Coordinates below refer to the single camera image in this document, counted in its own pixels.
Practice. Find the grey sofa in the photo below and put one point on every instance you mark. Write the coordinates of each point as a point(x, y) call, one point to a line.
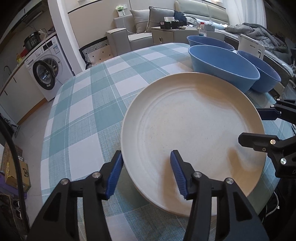
point(134, 31)

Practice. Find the cardboard box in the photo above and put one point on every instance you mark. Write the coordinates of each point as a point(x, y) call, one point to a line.
point(8, 169)

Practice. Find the grey jacket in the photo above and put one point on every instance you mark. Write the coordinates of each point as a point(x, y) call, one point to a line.
point(270, 41)

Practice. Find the beige side cabinet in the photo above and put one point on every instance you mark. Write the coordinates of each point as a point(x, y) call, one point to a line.
point(163, 36)

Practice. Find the white washing machine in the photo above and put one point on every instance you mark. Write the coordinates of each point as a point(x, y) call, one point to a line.
point(49, 67)

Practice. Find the white kitchen counter cabinet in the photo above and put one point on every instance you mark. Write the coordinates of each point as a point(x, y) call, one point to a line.
point(21, 96)

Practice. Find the black pressure cooker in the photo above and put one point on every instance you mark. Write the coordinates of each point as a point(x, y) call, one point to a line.
point(33, 40)

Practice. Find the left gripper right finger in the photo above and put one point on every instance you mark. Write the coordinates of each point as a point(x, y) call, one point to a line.
point(236, 217)

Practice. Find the clear water bottle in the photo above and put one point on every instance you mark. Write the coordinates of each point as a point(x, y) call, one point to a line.
point(202, 30)

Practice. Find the patterned folding chair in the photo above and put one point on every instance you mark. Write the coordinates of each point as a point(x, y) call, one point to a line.
point(96, 52)

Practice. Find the far blue bowl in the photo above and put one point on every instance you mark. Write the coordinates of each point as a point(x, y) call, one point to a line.
point(202, 40)

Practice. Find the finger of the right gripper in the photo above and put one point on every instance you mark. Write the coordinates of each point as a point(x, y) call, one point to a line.
point(283, 109)
point(258, 142)

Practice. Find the right blue bowl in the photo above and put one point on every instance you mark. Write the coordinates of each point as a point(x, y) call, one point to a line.
point(269, 78)

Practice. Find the large cream plate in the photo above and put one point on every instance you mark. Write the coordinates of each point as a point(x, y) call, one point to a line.
point(199, 115)

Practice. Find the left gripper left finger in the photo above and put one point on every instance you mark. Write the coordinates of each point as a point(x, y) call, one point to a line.
point(58, 218)

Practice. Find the large blue bowl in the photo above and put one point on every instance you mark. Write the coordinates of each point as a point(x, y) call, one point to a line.
point(224, 64)

